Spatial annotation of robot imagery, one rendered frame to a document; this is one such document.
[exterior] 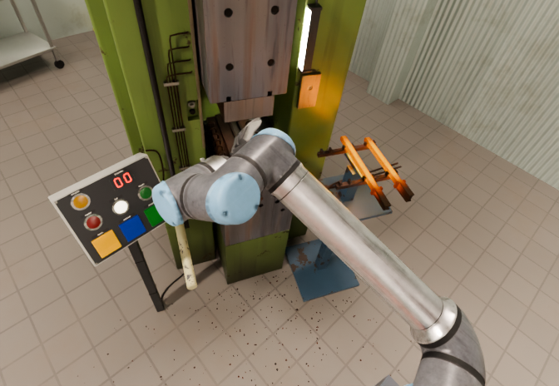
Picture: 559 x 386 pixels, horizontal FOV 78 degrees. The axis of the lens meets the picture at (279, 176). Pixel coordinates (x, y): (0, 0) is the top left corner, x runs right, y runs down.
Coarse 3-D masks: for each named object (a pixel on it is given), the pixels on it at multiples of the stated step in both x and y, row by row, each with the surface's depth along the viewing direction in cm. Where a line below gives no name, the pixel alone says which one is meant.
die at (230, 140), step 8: (208, 120) 178; (216, 120) 178; (240, 120) 179; (216, 128) 175; (224, 128) 174; (232, 128) 173; (240, 128) 173; (216, 136) 170; (224, 136) 169; (232, 136) 170; (216, 144) 167; (224, 144) 167; (232, 144) 166
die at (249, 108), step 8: (264, 96) 131; (272, 96) 132; (224, 104) 127; (232, 104) 128; (240, 104) 129; (248, 104) 130; (256, 104) 132; (264, 104) 133; (272, 104) 135; (224, 112) 129; (232, 112) 131; (240, 112) 132; (248, 112) 133; (256, 112) 135; (264, 112) 136; (272, 112) 138; (224, 120) 132; (232, 120) 133
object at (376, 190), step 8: (344, 136) 170; (344, 144) 168; (352, 152) 163; (360, 160) 160; (360, 168) 157; (368, 176) 153; (368, 184) 152; (376, 184) 150; (376, 192) 147; (384, 200) 144; (384, 208) 144
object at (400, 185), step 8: (368, 144) 170; (376, 152) 164; (384, 160) 161; (384, 168) 160; (392, 168) 158; (392, 176) 155; (400, 184) 150; (400, 192) 152; (408, 192) 147; (408, 200) 149
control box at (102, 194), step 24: (120, 168) 122; (144, 168) 127; (72, 192) 113; (96, 192) 118; (120, 192) 123; (72, 216) 114; (120, 216) 124; (144, 216) 130; (120, 240) 125; (96, 264) 121
